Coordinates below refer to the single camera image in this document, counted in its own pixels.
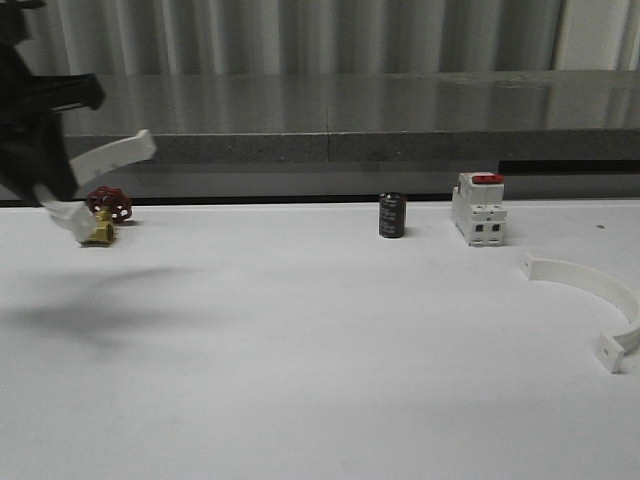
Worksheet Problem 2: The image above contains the white circuit breaker red switch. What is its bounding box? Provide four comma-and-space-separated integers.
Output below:
452, 172, 507, 247

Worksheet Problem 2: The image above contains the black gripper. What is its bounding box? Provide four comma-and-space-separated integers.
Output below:
1, 1, 105, 206

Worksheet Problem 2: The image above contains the brass valve red handwheel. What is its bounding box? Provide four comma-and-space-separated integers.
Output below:
81, 186, 132, 246

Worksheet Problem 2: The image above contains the white half pipe clamp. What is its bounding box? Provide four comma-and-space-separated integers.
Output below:
520, 253, 639, 374
33, 130, 157, 243

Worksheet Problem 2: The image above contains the grey stone counter ledge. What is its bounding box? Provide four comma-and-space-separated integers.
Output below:
64, 71, 639, 175

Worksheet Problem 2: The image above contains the black cylindrical capacitor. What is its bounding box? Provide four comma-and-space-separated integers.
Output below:
378, 192, 407, 238

